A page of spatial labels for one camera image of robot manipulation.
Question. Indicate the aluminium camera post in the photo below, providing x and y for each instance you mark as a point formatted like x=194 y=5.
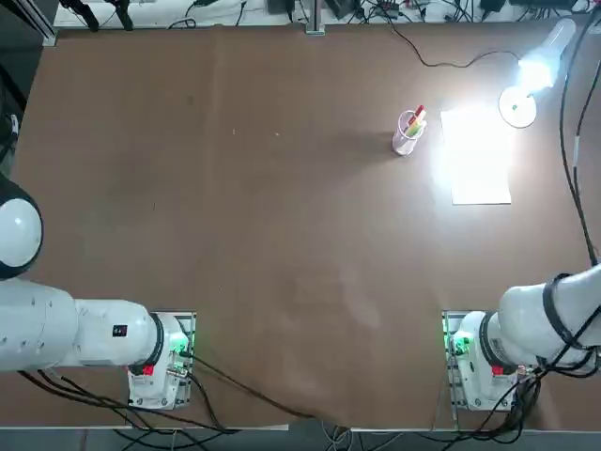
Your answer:
x=315 y=19

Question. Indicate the white gooseneck desk lamp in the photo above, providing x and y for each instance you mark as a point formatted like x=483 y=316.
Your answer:
x=516 y=113

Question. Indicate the white paper sheet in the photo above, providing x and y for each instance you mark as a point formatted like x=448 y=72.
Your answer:
x=479 y=188

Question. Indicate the clear plastic pen cup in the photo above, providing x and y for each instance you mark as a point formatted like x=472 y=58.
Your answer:
x=404 y=143

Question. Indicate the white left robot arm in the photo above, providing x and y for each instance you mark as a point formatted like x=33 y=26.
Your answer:
x=94 y=333

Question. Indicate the red capped marker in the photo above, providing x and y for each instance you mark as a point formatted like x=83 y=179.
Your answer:
x=419 y=113

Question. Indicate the aluminium frame profile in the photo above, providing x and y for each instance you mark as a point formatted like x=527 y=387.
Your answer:
x=40 y=26

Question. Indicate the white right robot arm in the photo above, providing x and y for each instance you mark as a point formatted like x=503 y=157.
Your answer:
x=521 y=319

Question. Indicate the power strip with red switches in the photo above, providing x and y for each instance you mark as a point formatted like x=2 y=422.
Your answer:
x=389 y=4

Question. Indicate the black tripod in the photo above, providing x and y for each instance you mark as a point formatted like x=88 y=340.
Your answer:
x=87 y=11

